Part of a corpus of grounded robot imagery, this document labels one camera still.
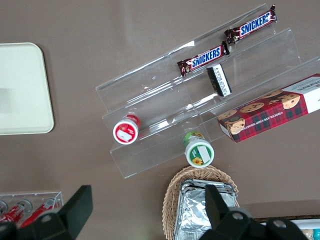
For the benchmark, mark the teal snack pack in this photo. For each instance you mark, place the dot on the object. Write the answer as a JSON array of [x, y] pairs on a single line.
[[316, 233]]

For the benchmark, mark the red cola bottle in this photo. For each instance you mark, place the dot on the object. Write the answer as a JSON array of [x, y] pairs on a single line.
[[15, 212], [37, 212], [3, 206]]

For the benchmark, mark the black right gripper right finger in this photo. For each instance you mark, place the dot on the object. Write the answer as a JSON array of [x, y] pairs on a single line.
[[225, 225]]

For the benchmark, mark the clear acrylic stepped shelf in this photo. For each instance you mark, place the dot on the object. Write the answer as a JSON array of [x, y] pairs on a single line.
[[155, 100]]

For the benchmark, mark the Snickers chocolate bar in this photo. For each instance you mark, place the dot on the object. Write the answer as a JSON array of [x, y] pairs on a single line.
[[252, 25], [205, 58]]

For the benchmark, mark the white rectangular bin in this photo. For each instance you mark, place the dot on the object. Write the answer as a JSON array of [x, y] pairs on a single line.
[[312, 223]]

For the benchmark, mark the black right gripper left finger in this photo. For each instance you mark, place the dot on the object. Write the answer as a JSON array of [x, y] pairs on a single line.
[[67, 220]]

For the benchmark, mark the oval tan wicker basket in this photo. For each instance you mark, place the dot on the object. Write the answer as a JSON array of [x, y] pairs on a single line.
[[170, 200]]

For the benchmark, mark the cream plastic tray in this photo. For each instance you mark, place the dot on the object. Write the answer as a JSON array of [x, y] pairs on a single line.
[[22, 75]]

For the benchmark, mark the clear rice cracker bag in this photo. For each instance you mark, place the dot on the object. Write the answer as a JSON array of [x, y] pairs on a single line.
[[307, 235]]

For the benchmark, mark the stacked aluminium foil trays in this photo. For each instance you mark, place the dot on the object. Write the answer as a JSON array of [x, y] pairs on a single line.
[[192, 210]]

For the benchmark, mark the red lid snack cup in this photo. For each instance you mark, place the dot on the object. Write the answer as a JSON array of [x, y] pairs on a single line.
[[125, 132]]

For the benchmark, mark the clear acrylic bottle rack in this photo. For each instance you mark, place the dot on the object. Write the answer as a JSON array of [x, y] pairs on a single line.
[[58, 196]]

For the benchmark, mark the black box with white label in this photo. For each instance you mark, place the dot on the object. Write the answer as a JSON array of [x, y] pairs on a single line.
[[218, 80]]

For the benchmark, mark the red tartan cookie box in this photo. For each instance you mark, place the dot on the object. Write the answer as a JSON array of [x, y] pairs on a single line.
[[262, 117]]

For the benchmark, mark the green lid snack cup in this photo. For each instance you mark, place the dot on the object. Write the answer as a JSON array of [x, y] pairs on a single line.
[[199, 153]]

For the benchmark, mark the dark flat board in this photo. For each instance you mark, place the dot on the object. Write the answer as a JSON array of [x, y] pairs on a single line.
[[307, 217]]

